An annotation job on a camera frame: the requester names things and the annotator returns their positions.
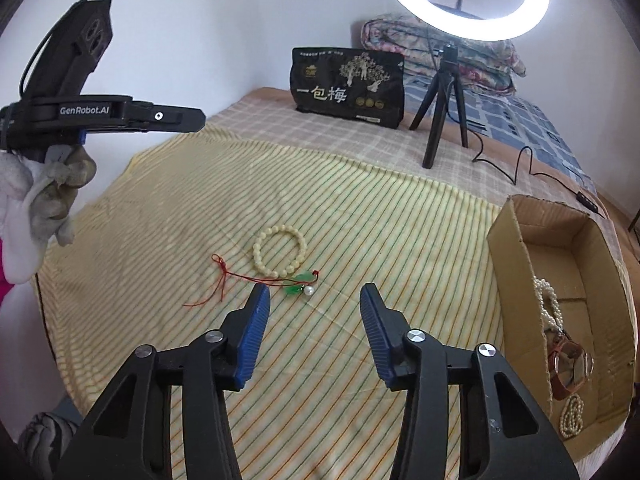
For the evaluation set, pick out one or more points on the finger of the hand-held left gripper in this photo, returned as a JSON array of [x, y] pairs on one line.
[[175, 117]]

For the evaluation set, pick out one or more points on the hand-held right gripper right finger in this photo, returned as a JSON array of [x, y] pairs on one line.
[[377, 330]]

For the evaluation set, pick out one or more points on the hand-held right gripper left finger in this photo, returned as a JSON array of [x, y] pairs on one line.
[[255, 325]]

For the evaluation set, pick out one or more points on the cardboard box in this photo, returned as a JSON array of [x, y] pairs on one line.
[[565, 225]]

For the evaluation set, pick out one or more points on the person's left hand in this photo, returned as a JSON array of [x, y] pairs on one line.
[[45, 200]]

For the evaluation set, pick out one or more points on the yellow striped cloth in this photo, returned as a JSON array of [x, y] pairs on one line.
[[150, 210]]

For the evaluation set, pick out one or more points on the black snack bag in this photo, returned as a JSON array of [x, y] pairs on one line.
[[345, 90]]

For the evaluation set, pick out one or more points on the beige checked blanket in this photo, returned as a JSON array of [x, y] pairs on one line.
[[350, 140]]

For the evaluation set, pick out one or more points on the black tripod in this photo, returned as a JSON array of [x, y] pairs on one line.
[[434, 125]]

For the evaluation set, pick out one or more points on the person's grey patterned trousers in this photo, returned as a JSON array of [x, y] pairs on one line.
[[45, 440]]

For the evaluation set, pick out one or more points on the blue patterned bed sheet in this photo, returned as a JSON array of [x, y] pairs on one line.
[[515, 115]]

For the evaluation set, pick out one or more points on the folded floral quilt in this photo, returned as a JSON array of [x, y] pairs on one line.
[[490, 60]]

